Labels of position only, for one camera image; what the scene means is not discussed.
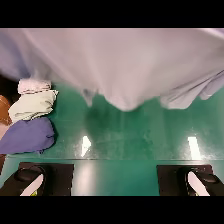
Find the white T-shirt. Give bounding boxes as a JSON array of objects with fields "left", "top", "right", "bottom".
[{"left": 0, "top": 28, "right": 224, "bottom": 112}]

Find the pale green garment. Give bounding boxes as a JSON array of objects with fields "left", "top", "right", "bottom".
[{"left": 8, "top": 89, "right": 59, "bottom": 124}]

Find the purple garment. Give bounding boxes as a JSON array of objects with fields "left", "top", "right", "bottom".
[{"left": 0, "top": 116, "right": 56, "bottom": 155}]

